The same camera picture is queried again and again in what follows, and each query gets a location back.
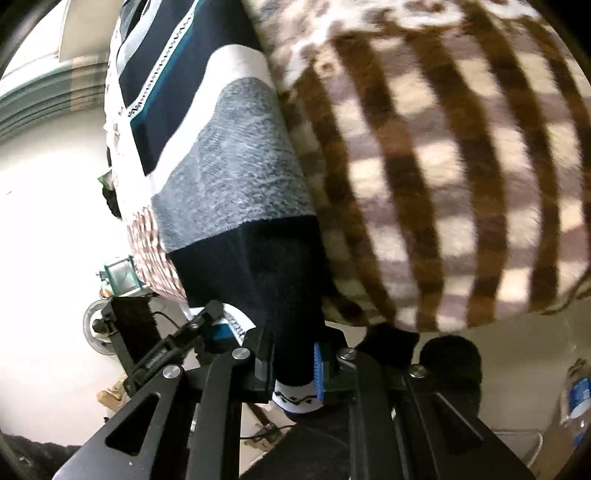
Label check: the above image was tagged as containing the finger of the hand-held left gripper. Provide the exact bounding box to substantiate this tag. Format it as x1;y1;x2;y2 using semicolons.
196;322;246;366
185;300;227;330

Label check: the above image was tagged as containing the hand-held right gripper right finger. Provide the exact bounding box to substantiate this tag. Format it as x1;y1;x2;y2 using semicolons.
311;330;536;480

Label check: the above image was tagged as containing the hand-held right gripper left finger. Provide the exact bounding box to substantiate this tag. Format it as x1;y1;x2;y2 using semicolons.
52;329;278;480

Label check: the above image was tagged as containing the striped knit sweater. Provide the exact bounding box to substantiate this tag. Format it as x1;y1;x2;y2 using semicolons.
107;0;334;415

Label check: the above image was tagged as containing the standing fan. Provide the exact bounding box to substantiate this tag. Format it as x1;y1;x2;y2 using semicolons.
83;300;117;357

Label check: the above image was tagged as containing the teal storage rack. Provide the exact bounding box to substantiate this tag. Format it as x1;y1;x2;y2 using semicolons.
102;257;140;297

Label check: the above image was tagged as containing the black bag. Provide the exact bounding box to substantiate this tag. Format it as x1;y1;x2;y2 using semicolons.
99;171;122;219

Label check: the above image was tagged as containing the bed with floral checked bedspread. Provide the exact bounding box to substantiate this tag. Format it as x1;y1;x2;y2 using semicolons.
104;0;588;334

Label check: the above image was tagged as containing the brown cardboard box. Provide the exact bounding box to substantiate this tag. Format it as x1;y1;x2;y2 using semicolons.
541;415;591;480

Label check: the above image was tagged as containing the clear water bottle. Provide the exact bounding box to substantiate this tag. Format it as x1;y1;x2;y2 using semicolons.
558;357;591;449

